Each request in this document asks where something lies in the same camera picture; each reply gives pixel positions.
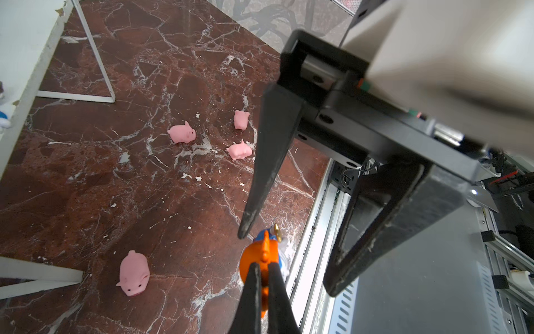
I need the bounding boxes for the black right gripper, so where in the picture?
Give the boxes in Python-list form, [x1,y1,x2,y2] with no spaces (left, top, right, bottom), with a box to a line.
[237,30,493,296]

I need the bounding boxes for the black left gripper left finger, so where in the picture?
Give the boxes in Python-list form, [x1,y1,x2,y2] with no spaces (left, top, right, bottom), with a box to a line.
[228,262,261,334]

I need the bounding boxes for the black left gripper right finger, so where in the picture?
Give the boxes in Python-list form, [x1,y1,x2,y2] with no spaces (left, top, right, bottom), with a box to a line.
[268,262,301,334]

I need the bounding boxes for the orange octopus toy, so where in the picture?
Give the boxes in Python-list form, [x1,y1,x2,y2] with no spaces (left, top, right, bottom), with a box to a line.
[239,224,289,317]

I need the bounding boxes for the pink pig toy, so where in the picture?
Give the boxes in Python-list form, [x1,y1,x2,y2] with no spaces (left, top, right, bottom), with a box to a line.
[226,141,253,161]
[167,121,196,144]
[234,110,250,131]
[116,250,150,297]

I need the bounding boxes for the blue cat figure teal hat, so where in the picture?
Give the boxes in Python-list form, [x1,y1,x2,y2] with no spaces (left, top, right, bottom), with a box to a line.
[0,82,16,132]

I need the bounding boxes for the white two-tier metal shelf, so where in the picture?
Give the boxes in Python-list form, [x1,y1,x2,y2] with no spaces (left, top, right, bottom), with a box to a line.
[1,0,115,299]

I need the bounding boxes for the white wire mesh basket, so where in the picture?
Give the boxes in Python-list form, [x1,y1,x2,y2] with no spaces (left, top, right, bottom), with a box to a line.
[332,0,362,16]

